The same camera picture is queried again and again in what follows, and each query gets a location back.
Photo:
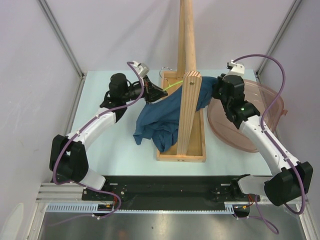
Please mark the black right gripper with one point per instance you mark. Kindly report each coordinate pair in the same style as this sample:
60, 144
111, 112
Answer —
215, 93

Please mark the left aluminium frame post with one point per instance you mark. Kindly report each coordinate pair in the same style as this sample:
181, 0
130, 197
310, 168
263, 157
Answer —
55, 26

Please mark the green hanger with metal hook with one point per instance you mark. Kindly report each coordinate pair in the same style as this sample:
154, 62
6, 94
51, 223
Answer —
169, 85

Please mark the pink translucent plastic bowl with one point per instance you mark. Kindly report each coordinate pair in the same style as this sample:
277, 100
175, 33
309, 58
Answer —
261, 97

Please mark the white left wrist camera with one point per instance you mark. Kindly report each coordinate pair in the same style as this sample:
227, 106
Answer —
141, 68

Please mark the wooden rack with tray base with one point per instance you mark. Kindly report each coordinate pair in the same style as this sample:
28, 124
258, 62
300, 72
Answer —
190, 146

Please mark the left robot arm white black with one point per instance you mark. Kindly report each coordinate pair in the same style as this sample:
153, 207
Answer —
68, 158

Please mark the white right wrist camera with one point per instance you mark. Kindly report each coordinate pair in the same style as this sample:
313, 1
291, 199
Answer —
236, 69

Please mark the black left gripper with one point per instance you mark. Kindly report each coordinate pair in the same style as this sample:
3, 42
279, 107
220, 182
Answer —
151, 92

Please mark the dark blue t shirt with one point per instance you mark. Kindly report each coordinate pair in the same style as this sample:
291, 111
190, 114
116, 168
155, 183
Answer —
159, 122

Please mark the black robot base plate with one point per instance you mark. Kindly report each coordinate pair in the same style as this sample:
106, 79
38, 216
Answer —
171, 193

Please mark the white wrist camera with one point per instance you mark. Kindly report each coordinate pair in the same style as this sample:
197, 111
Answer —
236, 69
141, 68

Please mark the right aluminium frame post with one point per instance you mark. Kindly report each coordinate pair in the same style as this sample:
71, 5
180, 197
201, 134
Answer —
293, 9

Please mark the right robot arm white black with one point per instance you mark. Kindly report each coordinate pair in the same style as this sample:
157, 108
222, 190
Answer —
290, 178

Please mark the aluminium frame post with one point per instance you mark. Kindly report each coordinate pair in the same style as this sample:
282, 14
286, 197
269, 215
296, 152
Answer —
55, 26
293, 9

